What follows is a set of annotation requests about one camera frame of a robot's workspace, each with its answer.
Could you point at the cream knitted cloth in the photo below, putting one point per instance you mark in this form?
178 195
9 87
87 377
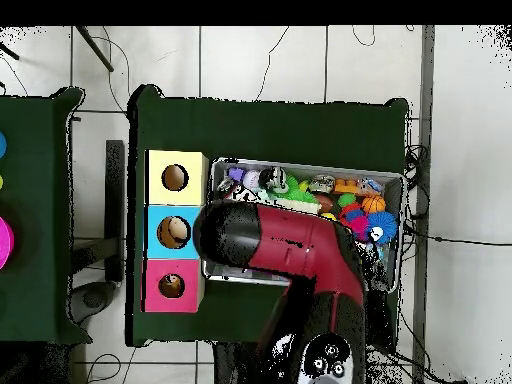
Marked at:
300 206

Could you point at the white toy baseball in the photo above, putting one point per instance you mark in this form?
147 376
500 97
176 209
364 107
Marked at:
252 180

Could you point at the long orange toy brick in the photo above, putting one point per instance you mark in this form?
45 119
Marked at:
352 187

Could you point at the black tripod leg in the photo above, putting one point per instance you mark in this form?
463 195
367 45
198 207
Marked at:
94 48

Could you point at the dark green table cloth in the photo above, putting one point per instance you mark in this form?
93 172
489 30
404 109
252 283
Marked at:
264 128

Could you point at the green side table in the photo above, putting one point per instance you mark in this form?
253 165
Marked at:
48 216

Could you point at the red crushed can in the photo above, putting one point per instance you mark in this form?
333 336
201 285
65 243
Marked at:
272 178

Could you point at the wooden box with three holes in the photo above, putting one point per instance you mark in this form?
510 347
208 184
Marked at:
174 184

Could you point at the blue disc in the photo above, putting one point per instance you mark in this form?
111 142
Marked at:
2 145

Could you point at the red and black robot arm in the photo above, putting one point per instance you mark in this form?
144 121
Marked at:
272 240

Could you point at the pink disc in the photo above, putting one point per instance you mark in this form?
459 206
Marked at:
4 242

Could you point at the orange toy basketball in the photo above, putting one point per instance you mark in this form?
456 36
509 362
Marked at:
374 204

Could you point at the blue spiky ball with eyes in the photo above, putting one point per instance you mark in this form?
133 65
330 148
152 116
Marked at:
382 228

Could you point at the green spiky ball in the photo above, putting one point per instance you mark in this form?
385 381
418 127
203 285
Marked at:
298 190

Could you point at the shallow clear mesh bin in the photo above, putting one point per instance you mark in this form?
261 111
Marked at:
394 186

